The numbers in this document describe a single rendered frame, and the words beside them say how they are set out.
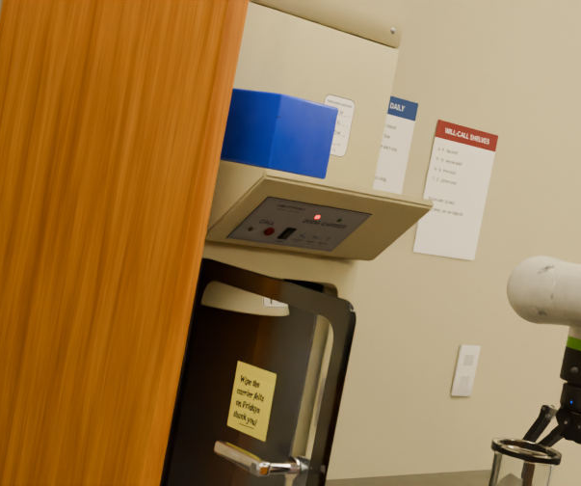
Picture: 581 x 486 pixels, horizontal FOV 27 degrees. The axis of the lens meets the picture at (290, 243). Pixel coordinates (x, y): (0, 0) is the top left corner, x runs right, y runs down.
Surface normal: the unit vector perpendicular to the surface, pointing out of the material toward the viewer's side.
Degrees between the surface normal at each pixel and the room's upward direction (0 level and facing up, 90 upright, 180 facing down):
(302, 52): 90
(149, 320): 90
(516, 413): 90
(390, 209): 135
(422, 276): 90
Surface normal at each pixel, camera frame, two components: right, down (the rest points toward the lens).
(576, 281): -0.69, -0.60
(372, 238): 0.36, 0.81
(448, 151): 0.69, 0.17
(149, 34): -0.70, -0.10
